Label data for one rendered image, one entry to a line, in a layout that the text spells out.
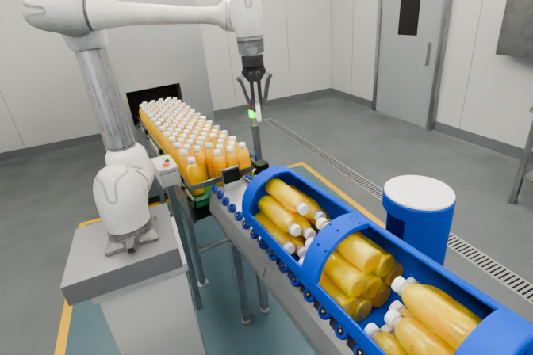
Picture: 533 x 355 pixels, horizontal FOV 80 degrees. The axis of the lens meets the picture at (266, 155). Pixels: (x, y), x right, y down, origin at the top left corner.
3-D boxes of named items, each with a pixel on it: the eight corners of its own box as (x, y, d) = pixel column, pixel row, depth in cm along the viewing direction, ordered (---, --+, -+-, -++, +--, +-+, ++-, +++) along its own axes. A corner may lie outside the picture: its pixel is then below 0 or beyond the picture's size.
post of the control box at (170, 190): (197, 310, 214) (165, 181, 172) (195, 306, 217) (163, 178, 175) (203, 307, 216) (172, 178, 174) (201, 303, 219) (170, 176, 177)
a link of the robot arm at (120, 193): (99, 239, 109) (77, 182, 101) (113, 212, 126) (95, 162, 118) (147, 230, 111) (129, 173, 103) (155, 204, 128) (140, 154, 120)
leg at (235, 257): (243, 326, 201) (231, 248, 174) (239, 319, 205) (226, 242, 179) (252, 321, 203) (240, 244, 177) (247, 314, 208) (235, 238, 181)
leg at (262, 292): (263, 314, 207) (253, 238, 180) (258, 308, 211) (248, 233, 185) (270, 311, 209) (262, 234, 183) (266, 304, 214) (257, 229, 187)
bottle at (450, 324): (493, 332, 60) (408, 272, 75) (472, 364, 59) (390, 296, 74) (500, 341, 64) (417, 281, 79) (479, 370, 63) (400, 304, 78)
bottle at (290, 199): (263, 182, 123) (290, 204, 108) (278, 174, 125) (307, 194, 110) (267, 196, 126) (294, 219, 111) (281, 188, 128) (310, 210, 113)
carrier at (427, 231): (400, 299, 191) (361, 318, 182) (418, 171, 154) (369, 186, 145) (441, 341, 167) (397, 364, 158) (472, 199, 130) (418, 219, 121)
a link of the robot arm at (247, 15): (268, 35, 102) (262, 32, 114) (263, -20, 95) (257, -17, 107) (235, 39, 100) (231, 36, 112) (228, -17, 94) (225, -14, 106)
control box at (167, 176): (162, 188, 165) (158, 171, 160) (155, 174, 181) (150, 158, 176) (182, 182, 169) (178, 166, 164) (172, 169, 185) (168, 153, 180)
